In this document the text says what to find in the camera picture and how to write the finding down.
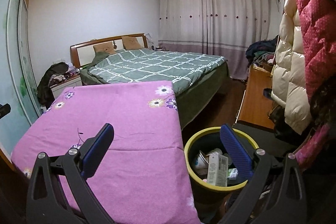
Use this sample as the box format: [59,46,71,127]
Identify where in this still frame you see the pink garment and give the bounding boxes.
[294,122,332,172]

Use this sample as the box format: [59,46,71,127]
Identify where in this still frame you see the green checked quilt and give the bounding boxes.
[87,48,226,84]

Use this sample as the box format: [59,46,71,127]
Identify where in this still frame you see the dark bin with yellow rim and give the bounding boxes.
[184,127,259,203]

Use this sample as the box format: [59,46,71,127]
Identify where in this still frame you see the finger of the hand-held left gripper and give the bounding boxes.
[0,103,11,119]

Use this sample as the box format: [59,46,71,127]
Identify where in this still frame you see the green and white carton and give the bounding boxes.
[207,155,229,187]

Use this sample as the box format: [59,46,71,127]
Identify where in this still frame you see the mixed clothes pile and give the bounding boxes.
[245,35,280,67]

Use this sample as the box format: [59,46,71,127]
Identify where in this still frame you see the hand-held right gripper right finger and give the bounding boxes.
[220,124,307,224]

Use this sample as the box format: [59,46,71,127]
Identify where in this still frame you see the wooden bed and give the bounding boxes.
[70,33,230,132]

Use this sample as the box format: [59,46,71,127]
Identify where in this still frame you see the pink floral tablecloth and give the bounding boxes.
[11,81,201,224]

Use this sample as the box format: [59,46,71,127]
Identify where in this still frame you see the wooden dresser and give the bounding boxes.
[235,64,285,130]

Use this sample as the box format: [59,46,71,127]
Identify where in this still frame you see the pink purple cloth pile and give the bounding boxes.
[66,64,82,77]

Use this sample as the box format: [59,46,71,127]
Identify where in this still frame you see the dark clothes pile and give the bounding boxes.
[37,62,69,109]

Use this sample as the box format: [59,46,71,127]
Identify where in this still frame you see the white paper cup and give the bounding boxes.
[194,150,210,170]

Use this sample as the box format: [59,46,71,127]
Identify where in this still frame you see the pink and white curtain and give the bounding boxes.
[157,0,271,80]

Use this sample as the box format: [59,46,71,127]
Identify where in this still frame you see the sliding door wardrobe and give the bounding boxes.
[0,0,42,156]

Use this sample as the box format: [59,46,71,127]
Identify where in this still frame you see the white nightstand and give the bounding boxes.
[50,74,82,100]

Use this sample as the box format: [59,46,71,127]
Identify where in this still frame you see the red dotted quilted coat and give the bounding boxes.
[285,0,336,104]

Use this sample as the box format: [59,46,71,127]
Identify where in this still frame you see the brown pillow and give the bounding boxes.
[121,36,143,50]
[94,43,115,54]

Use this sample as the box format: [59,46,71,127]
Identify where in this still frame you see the cream puffer jacket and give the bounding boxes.
[270,0,313,135]

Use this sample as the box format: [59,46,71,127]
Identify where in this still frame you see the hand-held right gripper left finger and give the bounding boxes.
[26,123,115,224]

